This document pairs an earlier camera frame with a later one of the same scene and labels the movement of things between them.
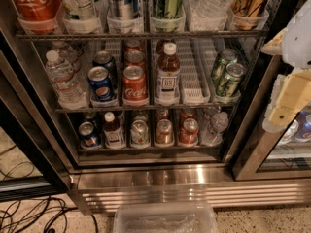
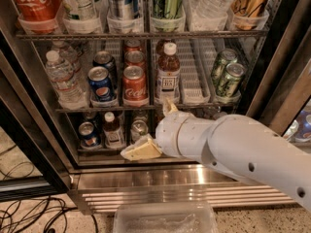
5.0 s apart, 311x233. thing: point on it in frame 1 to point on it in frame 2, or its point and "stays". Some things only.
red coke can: x=134 y=86 stays
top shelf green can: x=167 y=1 stays
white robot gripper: x=298 y=39 to x=168 y=133
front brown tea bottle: x=167 y=78 stays
